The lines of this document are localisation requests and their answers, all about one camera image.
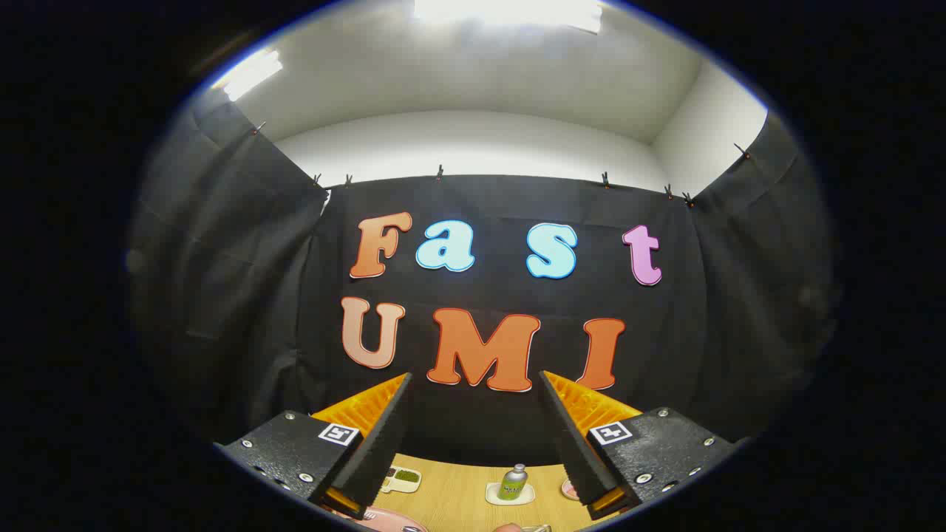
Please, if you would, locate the row of small black clips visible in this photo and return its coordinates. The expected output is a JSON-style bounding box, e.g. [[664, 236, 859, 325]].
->
[[251, 122, 751, 208]]

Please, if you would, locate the silver green soda bottle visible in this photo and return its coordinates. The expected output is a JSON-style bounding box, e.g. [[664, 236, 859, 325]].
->
[[497, 464, 528, 502]]

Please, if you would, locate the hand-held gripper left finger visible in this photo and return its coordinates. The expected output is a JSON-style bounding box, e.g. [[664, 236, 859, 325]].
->
[[214, 372, 413, 521]]

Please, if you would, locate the white divided snack dish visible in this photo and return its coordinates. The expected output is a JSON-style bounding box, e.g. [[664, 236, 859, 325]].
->
[[381, 467, 422, 494]]

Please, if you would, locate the white square coaster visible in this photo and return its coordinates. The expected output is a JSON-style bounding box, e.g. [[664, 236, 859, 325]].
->
[[485, 482, 536, 507]]

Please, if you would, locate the pink round plate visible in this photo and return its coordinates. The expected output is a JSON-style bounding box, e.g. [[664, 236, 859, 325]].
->
[[333, 506, 429, 532]]

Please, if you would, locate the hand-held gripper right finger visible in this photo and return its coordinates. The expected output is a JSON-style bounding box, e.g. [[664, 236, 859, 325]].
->
[[539, 370, 741, 522]]

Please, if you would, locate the narrow ceiling light panel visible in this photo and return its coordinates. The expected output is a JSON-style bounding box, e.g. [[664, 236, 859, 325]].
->
[[214, 48, 284, 102]]

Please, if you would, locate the wide ceiling light panel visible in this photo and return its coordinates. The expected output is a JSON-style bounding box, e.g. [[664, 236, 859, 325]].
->
[[414, 0, 603, 34]]

